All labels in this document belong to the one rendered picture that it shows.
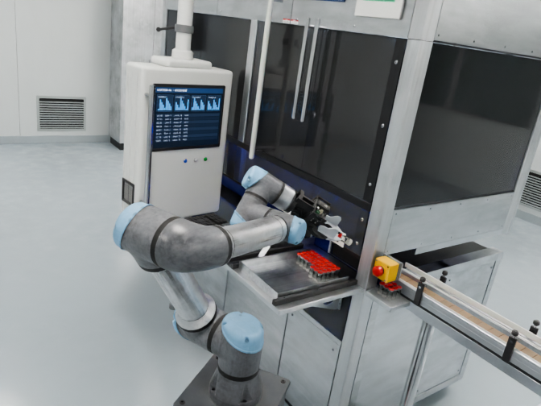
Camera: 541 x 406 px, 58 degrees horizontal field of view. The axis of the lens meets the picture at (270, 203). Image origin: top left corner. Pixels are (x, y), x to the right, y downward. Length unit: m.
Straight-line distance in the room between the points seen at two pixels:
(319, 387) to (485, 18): 1.63
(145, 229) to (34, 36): 5.81
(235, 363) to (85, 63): 5.90
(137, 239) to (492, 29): 1.48
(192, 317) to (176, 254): 0.36
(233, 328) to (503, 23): 1.46
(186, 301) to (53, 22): 5.77
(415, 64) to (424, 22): 0.13
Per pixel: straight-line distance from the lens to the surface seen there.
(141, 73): 2.23
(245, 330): 1.33
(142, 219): 1.07
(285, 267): 1.97
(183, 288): 1.23
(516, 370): 1.78
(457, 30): 1.86
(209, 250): 1.03
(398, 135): 1.74
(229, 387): 1.41
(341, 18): 1.98
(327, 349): 2.19
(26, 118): 6.88
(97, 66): 6.97
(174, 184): 2.43
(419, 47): 1.72
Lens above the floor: 1.77
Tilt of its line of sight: 20 degrees down
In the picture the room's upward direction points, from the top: 8 degrees clockwise
